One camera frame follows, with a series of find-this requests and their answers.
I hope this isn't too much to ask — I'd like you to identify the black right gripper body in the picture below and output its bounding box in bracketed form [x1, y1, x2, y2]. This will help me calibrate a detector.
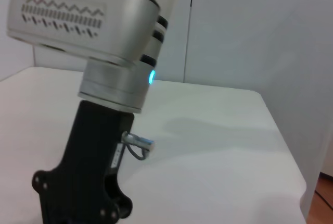
[31, 100, 135, 224]

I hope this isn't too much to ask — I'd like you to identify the thin gripper signal cable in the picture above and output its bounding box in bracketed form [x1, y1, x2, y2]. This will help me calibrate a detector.
[124, 140, 151, 161]

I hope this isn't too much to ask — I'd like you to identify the clear cable plug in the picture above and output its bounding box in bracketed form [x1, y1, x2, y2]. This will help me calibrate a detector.
[121, 131, 156, 152]

